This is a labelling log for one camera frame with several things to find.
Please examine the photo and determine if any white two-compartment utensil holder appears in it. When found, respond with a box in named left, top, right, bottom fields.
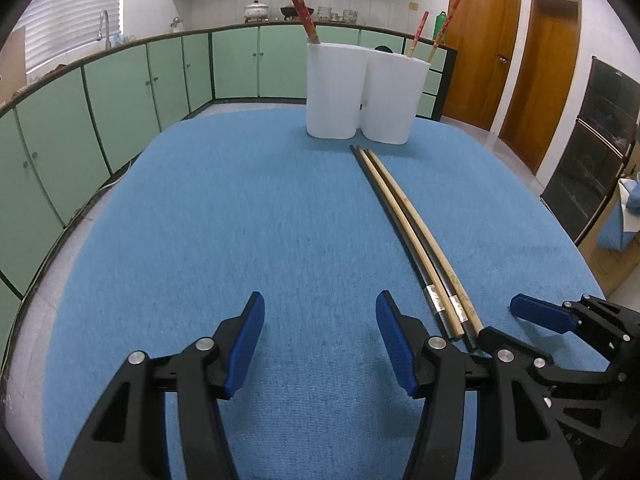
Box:
left=305, top=42, right=430, bottom=146

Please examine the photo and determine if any bundle of chopsticks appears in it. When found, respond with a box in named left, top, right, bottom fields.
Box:
left=367, top=150, right=478, bottom=351

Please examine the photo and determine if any white floor cable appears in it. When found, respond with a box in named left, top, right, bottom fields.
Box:
left=97, top=160, right=136, bottom=196

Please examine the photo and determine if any wooden door with knob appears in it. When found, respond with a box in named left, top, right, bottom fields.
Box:
left=440, top=0, right=523, bottom=132

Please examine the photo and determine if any black glass-front cabinet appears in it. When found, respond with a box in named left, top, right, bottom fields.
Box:
left=540, top=56, right=640, bottom=248

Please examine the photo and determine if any black silver-banded chopstick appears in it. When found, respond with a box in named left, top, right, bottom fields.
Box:
left=350, top=145, right=457, bottom=341

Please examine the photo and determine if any plain wooden door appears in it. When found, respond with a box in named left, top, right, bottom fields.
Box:
left=499, top=0, right=583, bottom=176

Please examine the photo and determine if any brown cardboard board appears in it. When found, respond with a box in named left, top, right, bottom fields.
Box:
left=0, top=27, right=27, bottom=98

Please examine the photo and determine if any brown cardboard box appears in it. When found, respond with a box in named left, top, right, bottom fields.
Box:
left=577, top=232, right=640, bottom=298

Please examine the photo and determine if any metal sink faucet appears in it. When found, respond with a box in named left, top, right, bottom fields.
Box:
left=97, top=9, right=112, bottom=51

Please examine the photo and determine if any plain light wooden chopstick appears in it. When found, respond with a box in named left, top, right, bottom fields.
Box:
left=369, top=148, right=486, bottom=335
left=359, top=148, right=463, bottom=338

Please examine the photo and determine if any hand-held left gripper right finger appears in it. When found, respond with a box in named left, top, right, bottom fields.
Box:
left=375, top=290, right=583, bottom=480

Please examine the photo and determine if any green base cabinet run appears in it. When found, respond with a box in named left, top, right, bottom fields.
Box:
left=0, top=22, right=458, bottom=321

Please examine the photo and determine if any light blue cloth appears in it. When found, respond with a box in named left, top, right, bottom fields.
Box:
left=597, top=172, right=640, bottom=251

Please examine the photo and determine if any white window blind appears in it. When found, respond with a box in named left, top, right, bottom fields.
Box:
left=22, top=0, right=126, bottom=73

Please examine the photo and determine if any blue table mat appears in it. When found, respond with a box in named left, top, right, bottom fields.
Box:
left=42, top=110, right=608, bottom=480

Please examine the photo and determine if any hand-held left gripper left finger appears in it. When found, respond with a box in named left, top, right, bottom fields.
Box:
left=59, top=291, right=266, bottom=480

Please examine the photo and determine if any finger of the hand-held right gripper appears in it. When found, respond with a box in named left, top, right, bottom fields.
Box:
left=510, top=295, right=583, bottom=333
left=480, top=326, right=556, bottom=376

